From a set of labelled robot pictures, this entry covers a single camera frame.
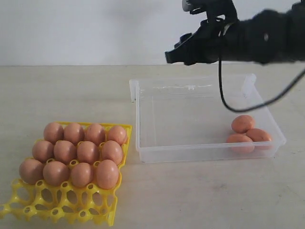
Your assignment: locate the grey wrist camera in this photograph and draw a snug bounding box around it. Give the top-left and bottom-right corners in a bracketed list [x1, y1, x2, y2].
[182, 0, 236, 16]

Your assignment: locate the brown egg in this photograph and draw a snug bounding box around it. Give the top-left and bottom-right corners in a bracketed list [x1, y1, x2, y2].
[107, 125, 128, 145]
[231, 114, 255, 134]
[71, 162, 94, 188]
[77, 141, 100, 165]
[246, 128, 272, 142]
[96, 159, 119, 189]
[85, 123, 106, 146]
[64, 123, 85, 145]
[43, 161, 70, 187]
[19, 158, 44, 185]
[43, 122, 64, 144]
[226, 134, 255, 154]
[101, 140, 123, 165]
[32, 140, 54, 163]
[53, 140, 77, 165]

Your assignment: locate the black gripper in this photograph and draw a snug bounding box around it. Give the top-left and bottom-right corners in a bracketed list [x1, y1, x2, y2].
[165, 16, 238, 65]

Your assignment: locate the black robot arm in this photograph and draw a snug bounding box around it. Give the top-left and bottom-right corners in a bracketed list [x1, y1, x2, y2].
[165, 0, 305, 65]

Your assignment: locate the yellow plastic egg tray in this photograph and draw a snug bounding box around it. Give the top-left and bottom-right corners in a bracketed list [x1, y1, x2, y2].
[0, 122, 132, 225]

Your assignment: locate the clear plastic bin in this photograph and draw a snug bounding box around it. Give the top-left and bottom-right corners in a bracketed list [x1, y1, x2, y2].
[129, 76, 286, 163]

